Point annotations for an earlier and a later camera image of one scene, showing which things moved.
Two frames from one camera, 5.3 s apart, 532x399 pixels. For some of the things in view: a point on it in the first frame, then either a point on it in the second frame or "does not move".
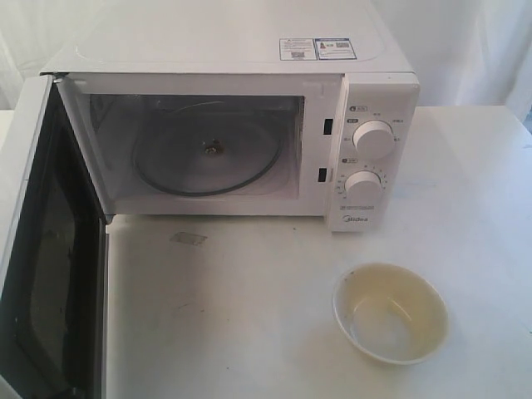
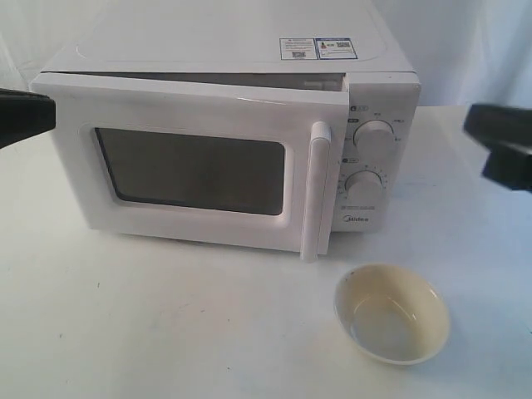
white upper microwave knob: [374, 139] does not move
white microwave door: [53, 294] to [243, 159]
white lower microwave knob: [363, 186] does not move
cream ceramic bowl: [391, 312] does not move
